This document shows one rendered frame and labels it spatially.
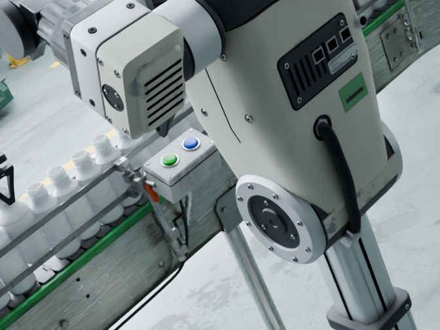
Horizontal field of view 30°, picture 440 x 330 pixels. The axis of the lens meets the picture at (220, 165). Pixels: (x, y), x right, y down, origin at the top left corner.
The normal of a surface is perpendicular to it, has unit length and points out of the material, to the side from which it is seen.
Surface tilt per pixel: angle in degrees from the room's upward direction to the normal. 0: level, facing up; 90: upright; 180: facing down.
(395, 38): 90
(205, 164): 110
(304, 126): 90
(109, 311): 90
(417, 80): 0
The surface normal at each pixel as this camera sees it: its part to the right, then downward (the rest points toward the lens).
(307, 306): -0.36, -0.81
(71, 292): 0.63, 0.14
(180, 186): 0.72, 0.42
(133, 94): 0.28, 0.75
